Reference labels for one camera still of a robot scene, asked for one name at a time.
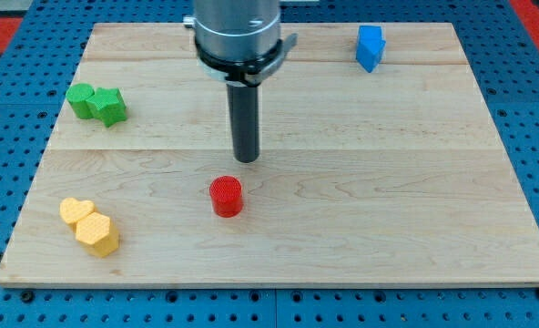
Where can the yellow hexagon block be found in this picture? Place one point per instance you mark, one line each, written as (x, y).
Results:
(97, 234)

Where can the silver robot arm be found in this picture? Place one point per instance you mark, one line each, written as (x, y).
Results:
(239, 42)

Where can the red cylinder block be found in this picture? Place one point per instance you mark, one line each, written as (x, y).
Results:
(226, 196)

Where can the blue arrow block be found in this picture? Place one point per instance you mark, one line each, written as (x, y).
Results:
(369, 53)

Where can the green cylinder block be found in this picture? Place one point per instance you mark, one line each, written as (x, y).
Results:
(76, 96)

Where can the yellow heart block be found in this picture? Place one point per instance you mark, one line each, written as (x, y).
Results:
(72, 210)

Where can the green star block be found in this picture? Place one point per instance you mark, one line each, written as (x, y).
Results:
(108, 106)

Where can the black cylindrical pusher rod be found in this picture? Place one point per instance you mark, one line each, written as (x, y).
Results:
(244, 122)

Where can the blue cube block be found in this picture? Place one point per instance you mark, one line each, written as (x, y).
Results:
(369, 35)

